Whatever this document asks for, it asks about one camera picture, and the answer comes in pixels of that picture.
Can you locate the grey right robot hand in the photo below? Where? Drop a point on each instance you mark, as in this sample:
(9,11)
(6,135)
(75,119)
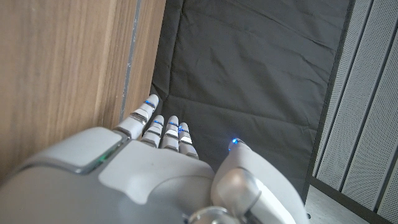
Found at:
(124,180)

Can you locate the black backdrop curtain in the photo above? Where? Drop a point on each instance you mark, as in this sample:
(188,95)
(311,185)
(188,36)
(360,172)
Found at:
(248,71)

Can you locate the white perforated panel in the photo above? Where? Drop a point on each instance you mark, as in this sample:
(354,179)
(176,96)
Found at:
(360,109)

